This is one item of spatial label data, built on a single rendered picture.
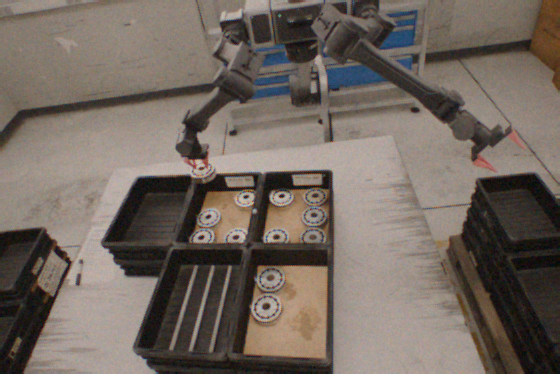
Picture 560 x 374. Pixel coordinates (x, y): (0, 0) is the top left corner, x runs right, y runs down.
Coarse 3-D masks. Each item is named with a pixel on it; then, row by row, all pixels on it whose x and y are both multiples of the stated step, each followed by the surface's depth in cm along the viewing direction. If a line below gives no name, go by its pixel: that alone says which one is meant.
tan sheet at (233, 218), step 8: (208, 192) 175; (216, 192) 174; (224, 192) 174; (232, 192) 173; (208, 200) 171; (216, 200) 171; (224, 200) 170; (232, 200) 169; (208, 208) 168; (216, 208) 167; (224, 208) 166; (232, 208) 166; (224, 216) 163; (232, 216) 162; (240, 216) 161; (248, 216) 161; (224, 224) 159; (232, 224) 159; (240, 224) 158; (248, 224) 158; (216, 232) 157; (224, 232) 156
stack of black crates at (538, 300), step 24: (528, 264) 172; (552, 264) 172; (504, 288) 174; (528, 288) 168; (552, 288) 166; (504, 312) 178; (528, 312) 156; (552, 312) 159; (528, 336) 159; (552, 336) 142; (528, 360) 159
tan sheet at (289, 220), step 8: (272, 192) 169; (296, 192) 167; (304, 192) 166; (328, 192) 164; (296, 200) 164; (328, 200) 161; (272, 208) 162; (296, 208) 160; (304, 208) 160; (328, 208) 158; (272, 216) 159; (280, 216) 158; (288, 216) 158; (296, 216) 157; (328, 216) 155; (272, 224) 156; (280, 224) 155; (288, 224) 155; (296, 224) 154; (264, 232) 153; (288, 232) 151; (296, 232) 151; (296, 240) 148; (312, 240) 147
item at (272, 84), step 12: (264, 48) 297; (276, 48) 298; (264, 60) 304; (276, 60) 304; (288, 60) 305; (276, 72) 311; (288, 72) 311; (264, 84) 319; (276, 84) 318; (288, 84) 318; (264, 96) 327
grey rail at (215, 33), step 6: (402, 0) 281; (408, 0) 280; (414, 0) 278; (420, 0) 277; (384, 6) 278; (390, 6) 277; (396, 6) 276; (402, 6) 275; (408, 6) 275; (414, 6) 275; (420, 6) 275; (384, 12) 278; (390, 12) 278; (396, 12) 278; (210, 30) 291; (216, 30) 290; (210, 36) 288; (216, 36) 288
